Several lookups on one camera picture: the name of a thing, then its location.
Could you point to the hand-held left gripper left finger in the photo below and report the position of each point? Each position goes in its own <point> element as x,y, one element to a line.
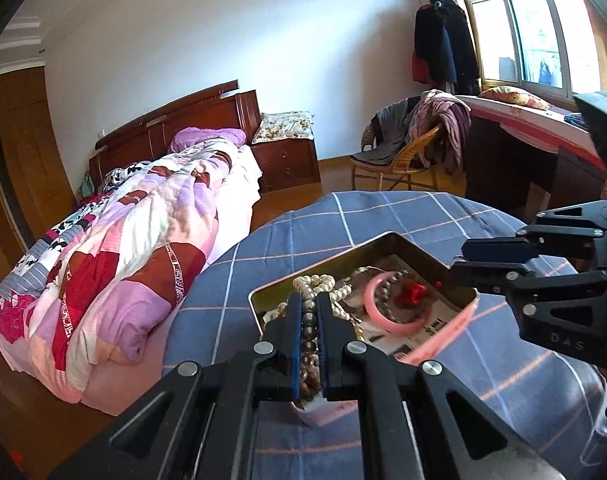
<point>297,340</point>

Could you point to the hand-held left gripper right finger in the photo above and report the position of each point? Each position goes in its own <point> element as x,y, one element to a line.
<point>322,345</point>

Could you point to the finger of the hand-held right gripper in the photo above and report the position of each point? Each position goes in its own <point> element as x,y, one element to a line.
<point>483,275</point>
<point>493,250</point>

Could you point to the pink bangle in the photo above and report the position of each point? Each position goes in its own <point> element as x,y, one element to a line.
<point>371,305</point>

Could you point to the pink tin box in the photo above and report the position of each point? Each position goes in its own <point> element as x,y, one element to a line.
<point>446,331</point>

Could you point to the red ornament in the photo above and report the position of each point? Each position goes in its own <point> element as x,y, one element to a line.
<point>413,292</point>

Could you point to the blue folded cloth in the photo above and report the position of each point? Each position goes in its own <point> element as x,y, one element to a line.
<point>577,120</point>

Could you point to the printed paper sheet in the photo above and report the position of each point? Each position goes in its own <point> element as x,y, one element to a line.
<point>408,347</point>

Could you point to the desk with pink cover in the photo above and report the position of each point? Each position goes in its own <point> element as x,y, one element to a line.
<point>523,130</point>

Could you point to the wicker chair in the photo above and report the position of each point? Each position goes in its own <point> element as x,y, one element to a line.
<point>413,152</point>

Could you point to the blue plaid tablecloth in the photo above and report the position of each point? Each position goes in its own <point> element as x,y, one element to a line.
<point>483,410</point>

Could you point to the floral pink yellow pillow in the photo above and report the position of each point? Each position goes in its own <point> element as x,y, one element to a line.
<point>513,96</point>

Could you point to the pink purple garment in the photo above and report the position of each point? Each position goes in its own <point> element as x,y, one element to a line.
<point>448,115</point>

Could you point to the grey garment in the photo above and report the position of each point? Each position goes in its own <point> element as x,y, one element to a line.
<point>388,130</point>

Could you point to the window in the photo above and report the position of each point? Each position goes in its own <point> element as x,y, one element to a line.
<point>533,35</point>

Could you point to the wooden nightstand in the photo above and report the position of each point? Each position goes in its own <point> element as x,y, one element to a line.
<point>286,165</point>

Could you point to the pink patchwork quilt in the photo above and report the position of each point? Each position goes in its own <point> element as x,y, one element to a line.
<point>133,240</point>

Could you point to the floral white pillow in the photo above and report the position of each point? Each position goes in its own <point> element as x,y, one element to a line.
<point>286,126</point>

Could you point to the hanging dark coats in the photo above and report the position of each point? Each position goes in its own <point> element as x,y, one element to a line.
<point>446,40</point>

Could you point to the purple pillow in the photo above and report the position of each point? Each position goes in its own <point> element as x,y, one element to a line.
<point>208,137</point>

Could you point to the black white patterned pillow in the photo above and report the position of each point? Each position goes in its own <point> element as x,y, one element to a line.
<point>126,172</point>

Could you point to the wooden bed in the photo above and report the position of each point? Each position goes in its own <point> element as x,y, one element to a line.
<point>163,122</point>

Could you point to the teal small bag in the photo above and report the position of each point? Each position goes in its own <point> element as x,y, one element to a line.
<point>85,187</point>

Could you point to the wooden wardrobe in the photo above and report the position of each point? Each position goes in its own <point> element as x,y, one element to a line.
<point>23,160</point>

